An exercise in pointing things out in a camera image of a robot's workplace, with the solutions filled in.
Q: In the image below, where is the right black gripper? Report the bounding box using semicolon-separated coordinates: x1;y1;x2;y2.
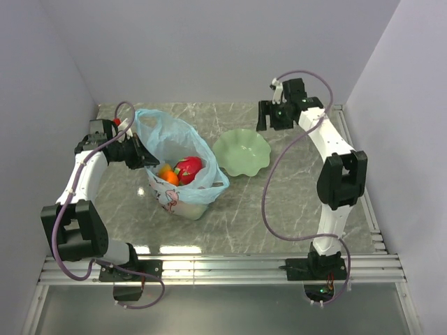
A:
255;100;293;133

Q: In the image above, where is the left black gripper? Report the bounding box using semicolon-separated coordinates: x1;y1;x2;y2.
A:
111;133;160;170

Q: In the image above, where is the yellow-orange fake peach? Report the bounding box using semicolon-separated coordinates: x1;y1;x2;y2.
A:
158;163;173;177

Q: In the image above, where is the orange fake tangerine back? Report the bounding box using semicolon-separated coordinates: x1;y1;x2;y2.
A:
160;170;179;186

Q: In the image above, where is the light blue plastic bag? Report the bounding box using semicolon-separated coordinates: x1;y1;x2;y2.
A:
135;109;230;220

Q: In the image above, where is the red fake dragon fruit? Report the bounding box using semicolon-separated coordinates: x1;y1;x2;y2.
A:
174;156;203;186

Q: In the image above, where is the green leaf-shaped plate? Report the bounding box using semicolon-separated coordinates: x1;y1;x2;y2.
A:
212;128;271;177

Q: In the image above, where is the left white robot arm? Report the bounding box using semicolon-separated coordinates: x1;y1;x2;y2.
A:
41;119;160;281

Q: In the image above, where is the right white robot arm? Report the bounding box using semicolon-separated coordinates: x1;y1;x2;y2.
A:
256;78;368;281

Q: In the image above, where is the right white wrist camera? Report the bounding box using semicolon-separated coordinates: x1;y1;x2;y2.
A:
270;78;284;105

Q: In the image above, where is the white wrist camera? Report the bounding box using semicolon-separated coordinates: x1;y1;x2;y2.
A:
270;78;284;105
112;118;133;141

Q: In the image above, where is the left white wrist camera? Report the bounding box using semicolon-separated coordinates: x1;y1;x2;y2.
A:
112;118;133;141

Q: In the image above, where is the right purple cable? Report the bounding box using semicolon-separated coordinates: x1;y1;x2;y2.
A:
261;70;351;308

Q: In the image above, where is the aluminium right side rail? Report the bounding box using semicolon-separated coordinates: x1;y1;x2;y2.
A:
333;105;388;255

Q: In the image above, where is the aluminium rail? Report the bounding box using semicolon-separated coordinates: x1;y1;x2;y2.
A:
333;105;388;255
36;254;408;287

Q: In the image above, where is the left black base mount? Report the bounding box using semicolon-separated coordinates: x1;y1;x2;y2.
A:
98;260;163;303

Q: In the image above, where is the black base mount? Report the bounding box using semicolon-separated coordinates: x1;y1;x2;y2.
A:
279;251;351;306
98;260;163;303

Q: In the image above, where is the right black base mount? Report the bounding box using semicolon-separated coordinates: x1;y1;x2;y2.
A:
279;251;351;306

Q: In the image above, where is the aluminium front rail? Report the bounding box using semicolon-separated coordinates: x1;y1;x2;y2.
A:
36;254;408;287

